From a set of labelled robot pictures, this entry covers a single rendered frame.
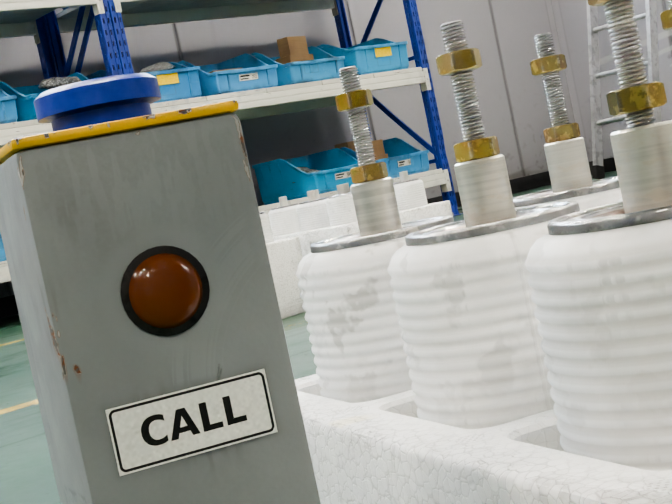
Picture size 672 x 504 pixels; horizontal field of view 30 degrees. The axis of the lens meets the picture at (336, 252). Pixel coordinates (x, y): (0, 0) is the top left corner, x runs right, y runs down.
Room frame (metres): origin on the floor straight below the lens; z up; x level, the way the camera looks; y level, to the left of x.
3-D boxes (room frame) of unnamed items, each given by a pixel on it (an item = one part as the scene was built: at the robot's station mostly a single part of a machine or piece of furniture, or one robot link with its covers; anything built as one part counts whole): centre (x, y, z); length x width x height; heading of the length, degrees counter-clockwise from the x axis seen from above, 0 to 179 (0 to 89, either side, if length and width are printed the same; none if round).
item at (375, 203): (0.65, -0.03, 0.26); 0.02 x 0.02 x 0.03
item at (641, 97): (0.43, -0.11, 0.29); 0.02 x 0.02 x 0.01; 67
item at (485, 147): (0.54, -0.07, 0.29); 0.02 x 0.02 x 0.01; 37
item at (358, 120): (0.65, -0.03, 0.30); 0.01 x 0.01 x 0.08
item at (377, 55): (6.58, -0.29, 0.90); 0.50 x 0.38 x 0.21; 38
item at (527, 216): (0.54, -0.07, 0.25); 0.08 x 0.08 x 0.01
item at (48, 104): (0.41, 0.06, 0.32); 0.04 x 0.04 x 0.02
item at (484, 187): (0.54, -0.07, 0.26); 0.02 x 0.02 x 0.03
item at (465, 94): (0.54, -0.07, 0.30); 0.01 x 0.01 x 0.08
